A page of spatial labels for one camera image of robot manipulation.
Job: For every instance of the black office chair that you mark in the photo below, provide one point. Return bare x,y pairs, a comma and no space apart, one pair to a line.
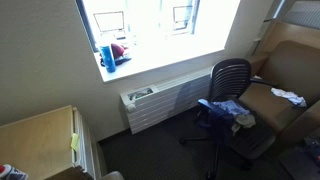
229,79

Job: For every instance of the tan upholstered armchair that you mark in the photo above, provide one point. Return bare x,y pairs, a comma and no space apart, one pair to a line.
287,58

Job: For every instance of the maroon cap on windowsill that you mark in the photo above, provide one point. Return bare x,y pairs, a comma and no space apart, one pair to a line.
117,50

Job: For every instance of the blue water bottle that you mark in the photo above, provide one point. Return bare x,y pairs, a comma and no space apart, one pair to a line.
107,56

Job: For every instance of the yellow sticky note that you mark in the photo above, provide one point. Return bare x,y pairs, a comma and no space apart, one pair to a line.
75,141

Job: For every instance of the light wooden desk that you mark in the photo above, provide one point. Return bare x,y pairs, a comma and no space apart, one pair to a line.
40,146

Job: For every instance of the red white blue object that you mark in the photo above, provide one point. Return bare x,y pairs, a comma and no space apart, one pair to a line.
8,172

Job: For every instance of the blue t-shirt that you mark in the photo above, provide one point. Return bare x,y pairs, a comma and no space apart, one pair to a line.
217,118

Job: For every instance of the white wall radiator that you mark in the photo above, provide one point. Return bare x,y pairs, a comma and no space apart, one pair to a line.
154,103

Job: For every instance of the white cloth on armchair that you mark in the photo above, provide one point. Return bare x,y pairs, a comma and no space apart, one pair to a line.
296,100

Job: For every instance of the white cloth on chair seat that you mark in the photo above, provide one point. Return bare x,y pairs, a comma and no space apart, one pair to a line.
243,121

